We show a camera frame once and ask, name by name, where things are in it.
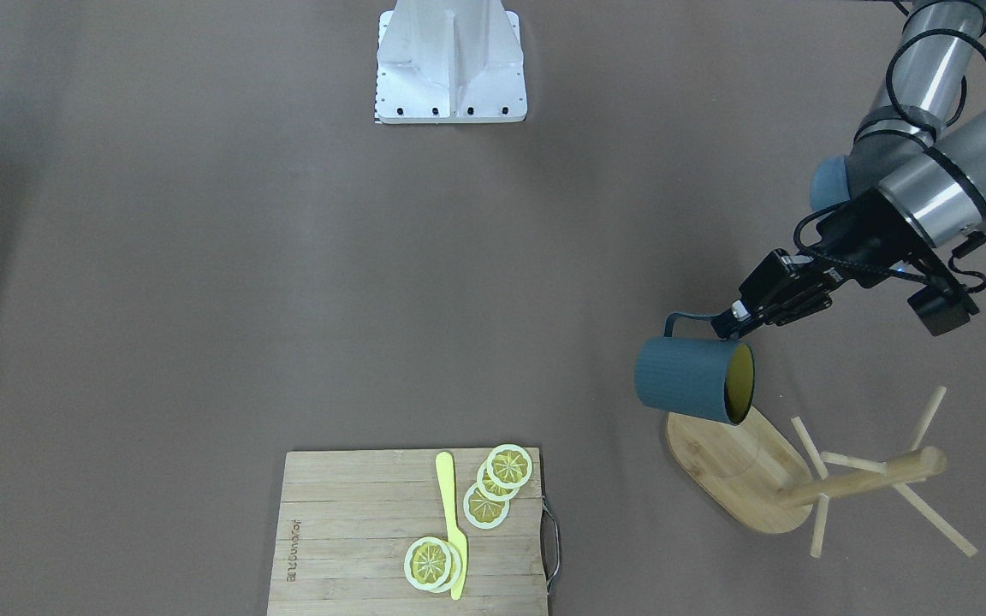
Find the yellow plastic knife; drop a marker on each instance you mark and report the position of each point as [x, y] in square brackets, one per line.
[445, 474]

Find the wooden cup rack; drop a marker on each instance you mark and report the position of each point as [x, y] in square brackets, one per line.
[759, 478]

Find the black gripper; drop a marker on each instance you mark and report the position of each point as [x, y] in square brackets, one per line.
[861, 229]

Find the lemon slice under knife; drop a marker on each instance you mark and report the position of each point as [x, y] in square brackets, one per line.
[456, 562]

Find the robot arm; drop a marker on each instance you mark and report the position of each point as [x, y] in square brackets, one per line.
[907, 202]

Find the lemon slice front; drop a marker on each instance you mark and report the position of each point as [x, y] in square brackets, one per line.
[426, 563]

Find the wooden cutting board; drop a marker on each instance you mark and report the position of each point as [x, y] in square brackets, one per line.
[346, 520]

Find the lemon slice middle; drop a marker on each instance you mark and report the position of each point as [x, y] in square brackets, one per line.
[490, 489]

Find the dark blue cup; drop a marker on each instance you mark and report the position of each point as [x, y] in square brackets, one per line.
[700, 378]

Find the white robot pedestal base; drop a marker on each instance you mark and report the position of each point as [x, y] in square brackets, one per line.
[449, 62]

